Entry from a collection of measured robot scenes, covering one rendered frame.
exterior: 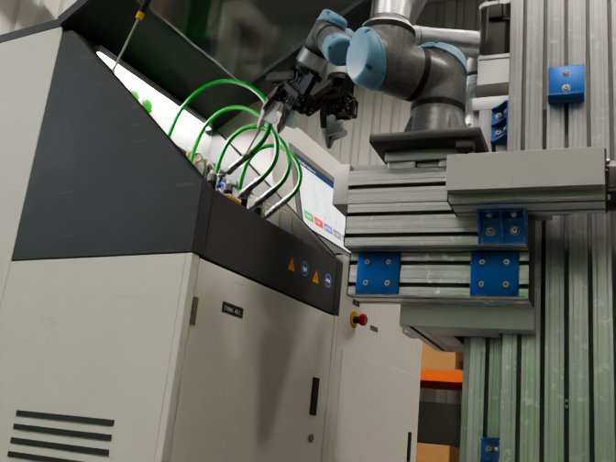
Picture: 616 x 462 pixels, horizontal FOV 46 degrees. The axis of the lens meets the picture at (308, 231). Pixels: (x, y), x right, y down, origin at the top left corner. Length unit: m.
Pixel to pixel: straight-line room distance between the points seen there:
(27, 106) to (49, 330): 0.67
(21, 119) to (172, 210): 0.66
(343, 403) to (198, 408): 0.68
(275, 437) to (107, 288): 0.55
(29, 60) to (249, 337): 1.03
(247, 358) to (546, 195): 0.80
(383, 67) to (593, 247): 0.56
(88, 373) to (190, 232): 0.38
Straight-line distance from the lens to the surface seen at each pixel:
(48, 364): 1.78
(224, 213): 1.66
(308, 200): 2.58
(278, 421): 1.86
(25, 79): 2.22
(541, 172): 1.30
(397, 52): 1.51
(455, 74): 1.58
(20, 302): 1.90
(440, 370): 6.96
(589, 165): 1.30
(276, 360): 1.84
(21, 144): 2.10
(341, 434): 2.17
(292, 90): 1.94
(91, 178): 1.85
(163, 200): 1.66
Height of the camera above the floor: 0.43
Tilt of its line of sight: 16 degrees up
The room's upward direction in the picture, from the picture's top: 6 degrees clockwise
